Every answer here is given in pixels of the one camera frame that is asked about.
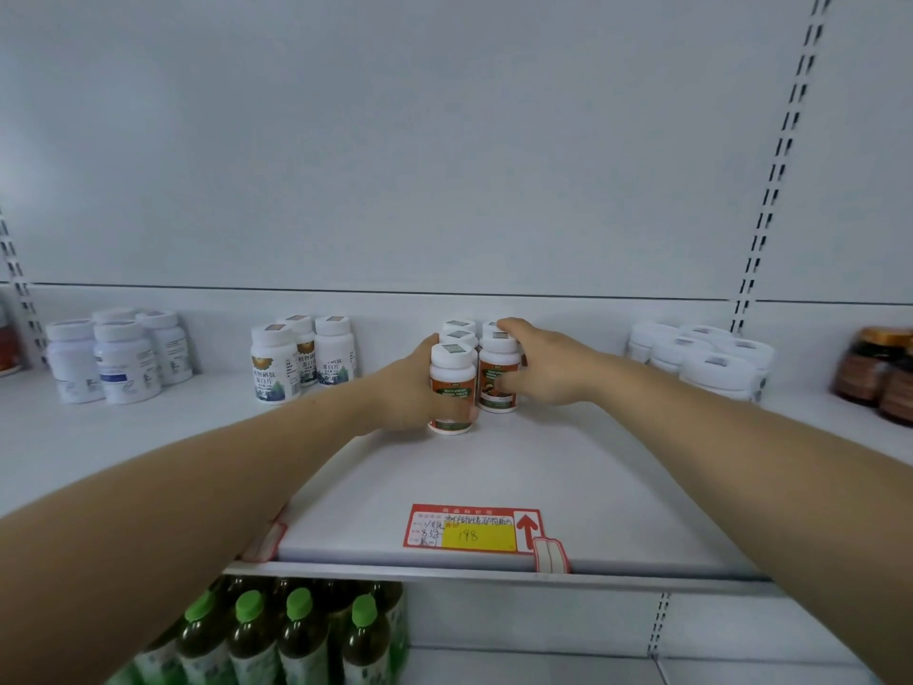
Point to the person's right hand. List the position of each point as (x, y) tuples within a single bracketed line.
[(560, 370)]

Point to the person's left hand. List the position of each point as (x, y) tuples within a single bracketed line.
[(399, 395)]

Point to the person's left thumb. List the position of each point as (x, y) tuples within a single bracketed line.
[(456, 417)]

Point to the person's right thumb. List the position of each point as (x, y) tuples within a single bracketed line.
[(509, 386)]

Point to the white bottle orange label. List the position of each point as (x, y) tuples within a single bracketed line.
[(459, 338), (459, 325), (498, 363), (491, 326), (452, 381)]

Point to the person's left forearm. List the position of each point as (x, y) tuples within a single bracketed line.
[(178, 535)]

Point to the person's right forearm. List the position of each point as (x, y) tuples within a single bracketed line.
[(770, 492)]

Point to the red and yellow price label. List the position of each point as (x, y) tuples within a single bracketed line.
[(471, 529)]

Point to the white metal shelf board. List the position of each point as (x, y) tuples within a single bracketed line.
[(585, 485)]

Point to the white bottle green label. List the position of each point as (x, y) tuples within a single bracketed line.
[(305, 349), (335, 353), (274, 367)]

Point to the plain white bottle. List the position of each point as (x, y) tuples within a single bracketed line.
[(645, 338), (706, 330), (756, 356), (717, 374), (677, 353)]

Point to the clear plastic label clip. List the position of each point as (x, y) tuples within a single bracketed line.
[(550, 556)]

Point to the red-edged shelf label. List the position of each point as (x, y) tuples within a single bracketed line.
[(265, 542)]

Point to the white lower shelf board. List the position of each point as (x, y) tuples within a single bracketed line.
[(542, 667)]

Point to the white bottle blue label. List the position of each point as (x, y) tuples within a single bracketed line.
[(71, 363), (170, 345), (114, 314), (128, 363)]

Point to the group of green-capped bottles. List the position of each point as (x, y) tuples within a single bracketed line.
[(249, 642)]

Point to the amber jar gold lid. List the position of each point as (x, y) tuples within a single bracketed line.
[(899, 395), (864, 367)]

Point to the slotted white shelf upright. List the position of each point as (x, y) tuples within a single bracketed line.
[(781, 156), (20, 285)]

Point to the red-brown jar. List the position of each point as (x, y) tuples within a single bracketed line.
[(7, 345)]

